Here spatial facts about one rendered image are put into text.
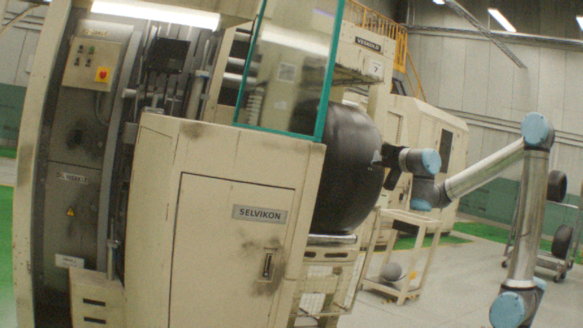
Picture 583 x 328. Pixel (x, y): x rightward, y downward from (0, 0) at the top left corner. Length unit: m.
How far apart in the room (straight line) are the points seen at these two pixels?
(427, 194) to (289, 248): 0.58
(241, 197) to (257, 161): 0.09
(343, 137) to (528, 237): 0.95
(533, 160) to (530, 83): 12.19
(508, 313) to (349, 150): 1.01
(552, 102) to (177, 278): 12.56
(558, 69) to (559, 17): 1.75
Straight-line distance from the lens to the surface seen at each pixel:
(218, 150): 1.22
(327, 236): 2.11
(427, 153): 1.72
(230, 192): 1.24
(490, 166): 1.74
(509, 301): 1.51
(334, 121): 2.01
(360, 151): 1.99
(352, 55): 2.50
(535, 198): 1.51
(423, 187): 1.73
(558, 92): 13.30
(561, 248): 6.83
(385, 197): 6.73
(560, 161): 12.93
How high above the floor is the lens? 1.28
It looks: 3 degrees down
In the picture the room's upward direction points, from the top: 11 degrees clockwise
